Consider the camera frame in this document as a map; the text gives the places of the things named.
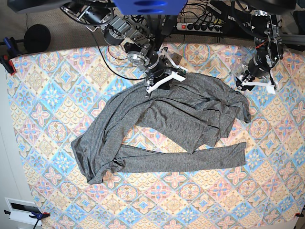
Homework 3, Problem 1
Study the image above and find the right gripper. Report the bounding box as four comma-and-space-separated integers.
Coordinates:
144, 47, 187, 95

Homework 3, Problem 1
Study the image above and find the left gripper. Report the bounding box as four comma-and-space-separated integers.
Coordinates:
235, 60, 277, 94

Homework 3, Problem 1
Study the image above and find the grey t-shirt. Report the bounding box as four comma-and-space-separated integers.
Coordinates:
71, 73, 251, 184

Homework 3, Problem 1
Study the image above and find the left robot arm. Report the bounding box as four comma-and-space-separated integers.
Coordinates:
235, 10, 284, 94

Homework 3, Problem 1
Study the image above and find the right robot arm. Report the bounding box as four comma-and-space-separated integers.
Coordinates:
60, 0, 188, 97

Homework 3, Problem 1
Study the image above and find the white power strip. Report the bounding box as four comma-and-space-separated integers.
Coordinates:
176, 22, 223, 33

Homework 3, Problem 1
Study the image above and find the patterned tablecloth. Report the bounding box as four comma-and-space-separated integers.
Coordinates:
6, 47, 305, 229

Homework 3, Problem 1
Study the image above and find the black round stool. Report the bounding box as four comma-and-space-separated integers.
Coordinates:
23, 24, 51, 53

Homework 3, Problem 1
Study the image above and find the clamp bottom right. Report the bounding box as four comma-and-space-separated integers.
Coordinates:
295, 212, 304, 218

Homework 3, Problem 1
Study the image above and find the red black clamp left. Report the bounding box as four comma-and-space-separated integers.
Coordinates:
0, 37, 19, 75

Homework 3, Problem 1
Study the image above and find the blue clamp bottom left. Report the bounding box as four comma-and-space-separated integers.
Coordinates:
4, 209, 50, 221

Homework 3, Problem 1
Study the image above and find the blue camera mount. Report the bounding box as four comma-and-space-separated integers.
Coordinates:
113, 0, 187, 16

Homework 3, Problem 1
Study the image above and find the white wall outlet box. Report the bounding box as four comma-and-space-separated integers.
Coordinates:
5, 197, 40, 226

